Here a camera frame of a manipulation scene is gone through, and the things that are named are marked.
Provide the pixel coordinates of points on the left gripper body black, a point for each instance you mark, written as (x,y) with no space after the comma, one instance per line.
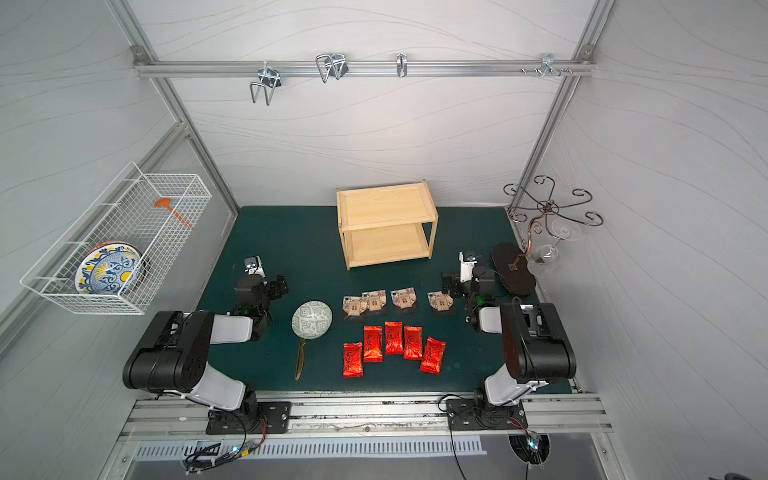
(274,288)

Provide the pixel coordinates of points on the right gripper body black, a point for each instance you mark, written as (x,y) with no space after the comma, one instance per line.
(452,285)

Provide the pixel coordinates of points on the floral tea bag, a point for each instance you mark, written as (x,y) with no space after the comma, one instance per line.
(441,303)
(404,300)
(354,307)
(375,301)

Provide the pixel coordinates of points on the red tea bag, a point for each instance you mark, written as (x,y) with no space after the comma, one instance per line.
(433,356)
(373,344)
(353,360)
(394,338)
(413,343)

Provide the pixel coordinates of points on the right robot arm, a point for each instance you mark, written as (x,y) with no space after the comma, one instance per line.
(536,349)

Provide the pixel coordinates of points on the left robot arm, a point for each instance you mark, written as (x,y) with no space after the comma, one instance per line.
(171,356)

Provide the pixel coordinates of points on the wooden two-tier shelf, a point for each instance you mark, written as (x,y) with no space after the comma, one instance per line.
(386,224)

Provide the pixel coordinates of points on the copper glass holder stand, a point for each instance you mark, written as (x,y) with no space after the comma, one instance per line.
(530,214)

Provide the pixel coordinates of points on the green patterned hand fan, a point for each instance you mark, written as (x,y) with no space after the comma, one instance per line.
(310,321)

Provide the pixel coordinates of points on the green table mat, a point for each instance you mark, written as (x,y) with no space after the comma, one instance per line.
(354,329)

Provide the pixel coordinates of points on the clear wine glass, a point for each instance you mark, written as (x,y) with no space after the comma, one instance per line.
(546,257)

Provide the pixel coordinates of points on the orange spatula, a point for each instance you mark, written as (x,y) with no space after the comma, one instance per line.
(165,203)

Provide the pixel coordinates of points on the blue yellow patterned plate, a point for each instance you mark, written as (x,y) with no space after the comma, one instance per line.
(110,269)

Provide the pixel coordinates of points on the metal double hook left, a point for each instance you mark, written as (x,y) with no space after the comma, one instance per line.
(267,81)

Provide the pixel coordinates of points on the metal double hook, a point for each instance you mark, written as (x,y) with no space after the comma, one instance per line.
(331,65)
(267,81)

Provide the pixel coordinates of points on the metal hook right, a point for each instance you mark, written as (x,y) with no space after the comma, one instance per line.
(547,68)

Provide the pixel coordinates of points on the metal double hook middle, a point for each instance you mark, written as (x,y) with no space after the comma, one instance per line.
(331,65)

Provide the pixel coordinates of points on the small metal hook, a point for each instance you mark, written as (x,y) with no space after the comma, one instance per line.
(401,65)

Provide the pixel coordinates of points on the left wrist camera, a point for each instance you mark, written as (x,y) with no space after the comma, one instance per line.
(254,266)

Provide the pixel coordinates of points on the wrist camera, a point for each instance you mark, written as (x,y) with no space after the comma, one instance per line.
(468,261)
(254,266)

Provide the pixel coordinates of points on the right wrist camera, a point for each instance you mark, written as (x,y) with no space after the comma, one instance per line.
(468,261)

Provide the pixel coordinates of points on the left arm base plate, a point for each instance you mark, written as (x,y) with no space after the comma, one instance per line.
(268,417)

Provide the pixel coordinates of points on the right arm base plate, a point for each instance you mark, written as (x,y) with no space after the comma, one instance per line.
(468,415)

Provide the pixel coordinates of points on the white wire basket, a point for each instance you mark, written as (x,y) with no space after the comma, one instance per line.
(123,212)

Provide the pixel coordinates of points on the metal rail bar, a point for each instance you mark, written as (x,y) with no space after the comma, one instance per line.
(357,68)

